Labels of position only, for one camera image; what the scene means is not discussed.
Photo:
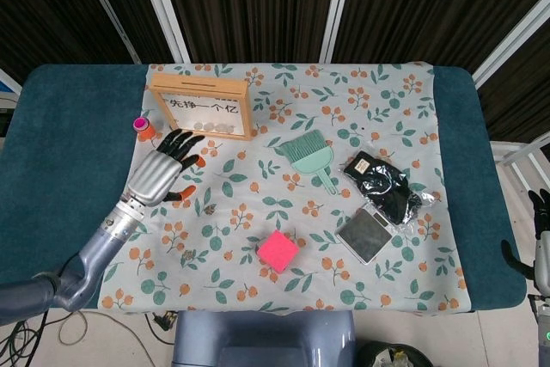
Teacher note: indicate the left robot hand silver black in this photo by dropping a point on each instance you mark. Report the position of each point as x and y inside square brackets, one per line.
[154, 178]

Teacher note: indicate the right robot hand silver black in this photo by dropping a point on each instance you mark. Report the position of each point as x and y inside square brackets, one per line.
[543, 255]

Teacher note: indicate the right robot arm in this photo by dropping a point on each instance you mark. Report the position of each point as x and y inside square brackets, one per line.
[543, 332]

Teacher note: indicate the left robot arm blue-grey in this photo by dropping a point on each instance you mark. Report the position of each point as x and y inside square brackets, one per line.
[86, 255]

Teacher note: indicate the orange bottle pink cap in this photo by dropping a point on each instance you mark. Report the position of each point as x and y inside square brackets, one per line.
[145, 130]

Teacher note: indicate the teal table cover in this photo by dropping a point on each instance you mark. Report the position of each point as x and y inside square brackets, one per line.
[64, 148]

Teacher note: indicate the white metal rack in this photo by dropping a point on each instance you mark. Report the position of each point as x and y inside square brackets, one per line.
[511, 154]

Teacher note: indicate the pink foam cube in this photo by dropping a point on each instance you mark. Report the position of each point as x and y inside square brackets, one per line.
[277, 251]

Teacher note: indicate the black power plug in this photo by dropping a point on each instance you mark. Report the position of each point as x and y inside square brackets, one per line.
[166, 320]

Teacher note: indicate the floral tablecloth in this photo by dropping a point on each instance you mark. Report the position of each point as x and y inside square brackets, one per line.
[301, 212]

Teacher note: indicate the mint green hand brush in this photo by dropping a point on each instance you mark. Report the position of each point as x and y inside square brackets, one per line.
[309, 156]

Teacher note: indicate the black gloves in plastic bag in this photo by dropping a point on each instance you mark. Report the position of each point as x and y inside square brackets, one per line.
[386, 186]

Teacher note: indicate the silver pocket scale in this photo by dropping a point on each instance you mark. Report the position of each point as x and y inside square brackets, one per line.
[363, 234]

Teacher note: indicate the blue-grey robot torso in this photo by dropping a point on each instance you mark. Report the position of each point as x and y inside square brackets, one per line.
[258, 332]

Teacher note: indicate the black trash bin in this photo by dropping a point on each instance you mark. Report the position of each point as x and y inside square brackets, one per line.
[369, 347]

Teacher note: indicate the wooden coin box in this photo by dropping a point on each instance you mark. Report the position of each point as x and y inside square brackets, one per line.
[197, 83]

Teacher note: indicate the white partition post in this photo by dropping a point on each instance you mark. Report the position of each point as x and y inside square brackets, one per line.
[337, 10]
[164, 10]
[511, 44]
[110, 10]

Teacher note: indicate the white blue frame piece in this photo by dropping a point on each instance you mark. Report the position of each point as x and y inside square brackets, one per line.
[6, 83]

